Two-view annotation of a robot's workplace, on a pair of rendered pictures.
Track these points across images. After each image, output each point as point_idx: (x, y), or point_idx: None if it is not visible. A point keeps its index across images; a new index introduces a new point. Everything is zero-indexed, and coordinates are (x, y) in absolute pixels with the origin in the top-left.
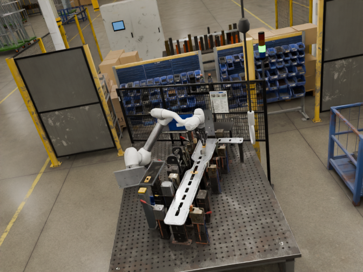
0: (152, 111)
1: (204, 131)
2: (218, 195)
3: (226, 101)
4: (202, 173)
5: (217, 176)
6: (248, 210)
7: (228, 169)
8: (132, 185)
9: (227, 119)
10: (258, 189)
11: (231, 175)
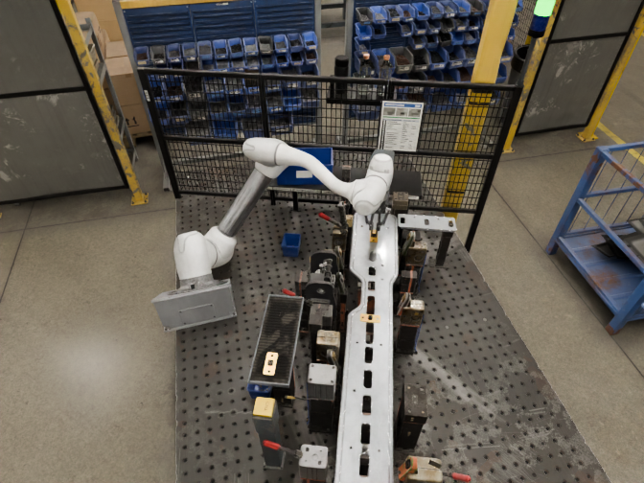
0: (247, 147)
1: (383, 208)
2: (411, 358)
3: (416, 127)
4: (392, 322)
5: (421, 324)
6: (490, 403)
7: (418, 287)
8: (198, 324)
9: (406, 165)
10: (494, 342)
11: (425, 299)
